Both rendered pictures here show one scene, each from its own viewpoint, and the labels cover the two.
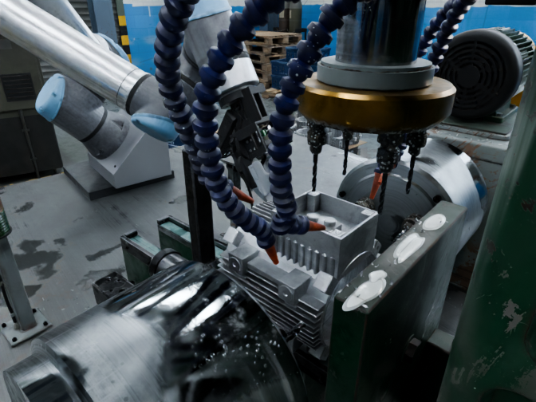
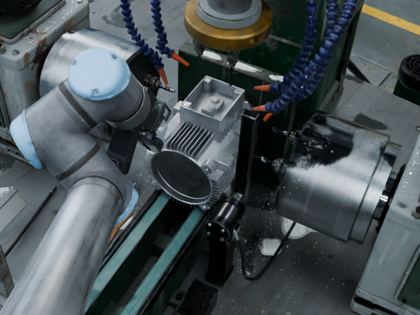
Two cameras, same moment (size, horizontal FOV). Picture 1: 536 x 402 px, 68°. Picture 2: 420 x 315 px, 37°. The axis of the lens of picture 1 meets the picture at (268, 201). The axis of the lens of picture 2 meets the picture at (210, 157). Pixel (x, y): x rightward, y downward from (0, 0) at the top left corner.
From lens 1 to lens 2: 1.37 m
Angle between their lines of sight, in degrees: 82
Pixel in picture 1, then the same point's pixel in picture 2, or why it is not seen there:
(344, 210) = (195, 94)
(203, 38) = (135, 85)
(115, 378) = (377, 136)
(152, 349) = (361, 130)
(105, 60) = (100, 200)
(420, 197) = (146, 64)
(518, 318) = not seen: hidden behind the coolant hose
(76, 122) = not seen: outside the picture
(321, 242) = (239, 102)
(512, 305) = not seen: hidden behind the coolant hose
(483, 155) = (76, 20)
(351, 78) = (260, 14)
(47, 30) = (91, 242)
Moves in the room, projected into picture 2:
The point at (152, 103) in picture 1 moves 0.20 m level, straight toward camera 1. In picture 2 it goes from (124, 182) to (225, 144)
